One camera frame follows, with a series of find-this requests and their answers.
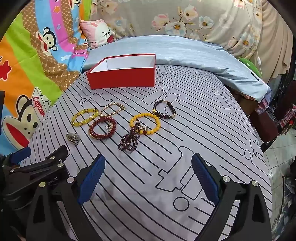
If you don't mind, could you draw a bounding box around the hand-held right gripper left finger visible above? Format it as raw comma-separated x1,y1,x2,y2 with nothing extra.
26,154,106,241

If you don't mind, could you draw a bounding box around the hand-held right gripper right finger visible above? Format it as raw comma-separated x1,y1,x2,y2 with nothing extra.
191,153,271,241

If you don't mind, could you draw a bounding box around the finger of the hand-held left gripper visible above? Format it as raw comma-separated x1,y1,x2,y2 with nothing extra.
9,146,69,177
2,146,32,172

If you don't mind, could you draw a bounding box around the silver ring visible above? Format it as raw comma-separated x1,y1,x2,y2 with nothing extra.
66,132,81,146

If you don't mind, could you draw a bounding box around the yellow cube bead bracelet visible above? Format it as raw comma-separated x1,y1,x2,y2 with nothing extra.
71,108,99,127

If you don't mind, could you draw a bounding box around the red bead bracelet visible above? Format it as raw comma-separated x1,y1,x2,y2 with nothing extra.
89,116,117,140

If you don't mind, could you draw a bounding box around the purple bead bracelet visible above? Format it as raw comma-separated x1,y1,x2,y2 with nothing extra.
118,127,142,151

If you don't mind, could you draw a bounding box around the silver triangle pendant necklace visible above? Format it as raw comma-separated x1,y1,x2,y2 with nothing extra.
135,120,147,133

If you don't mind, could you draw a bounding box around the yellow round bead bracelet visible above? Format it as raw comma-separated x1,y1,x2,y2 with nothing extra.
129,113,161,136

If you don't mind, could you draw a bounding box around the dark bead bracelet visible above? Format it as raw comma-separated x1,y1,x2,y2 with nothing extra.
153,99,176,119

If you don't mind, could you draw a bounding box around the red cardboard box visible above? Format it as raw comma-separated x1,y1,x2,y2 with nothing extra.
86,54,157,90

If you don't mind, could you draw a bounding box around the grey striped bed sheet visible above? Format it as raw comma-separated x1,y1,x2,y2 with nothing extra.
22,62,274,241

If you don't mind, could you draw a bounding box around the dark maroon furniture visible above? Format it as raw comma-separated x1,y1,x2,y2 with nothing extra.
249,108,278,143

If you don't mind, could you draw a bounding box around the cartoon monkey blanket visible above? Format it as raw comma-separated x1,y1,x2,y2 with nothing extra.
0,0,93,160

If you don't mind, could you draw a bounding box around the plaid cloth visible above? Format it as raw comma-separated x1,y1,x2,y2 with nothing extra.
278,105,296,135

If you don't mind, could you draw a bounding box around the green plastic object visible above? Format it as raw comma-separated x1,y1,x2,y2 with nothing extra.
239,57,262,77

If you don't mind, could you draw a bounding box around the light blue blanket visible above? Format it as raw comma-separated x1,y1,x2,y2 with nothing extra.
82,35,271,103

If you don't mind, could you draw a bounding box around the pink cartoon pillow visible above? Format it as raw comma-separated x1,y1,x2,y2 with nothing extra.
79,20,116,49

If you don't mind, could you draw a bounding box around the beige curtain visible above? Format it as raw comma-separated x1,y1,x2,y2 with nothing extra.
256,5,294,80

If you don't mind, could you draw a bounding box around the grey floral quilt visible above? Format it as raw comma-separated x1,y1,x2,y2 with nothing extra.
89,0,264,61

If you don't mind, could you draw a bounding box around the small gold bead bracelet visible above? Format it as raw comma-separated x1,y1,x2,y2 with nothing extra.
100,103,126,118

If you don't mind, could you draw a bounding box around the white cable with switch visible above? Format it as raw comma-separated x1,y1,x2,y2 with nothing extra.
245,0,263,79

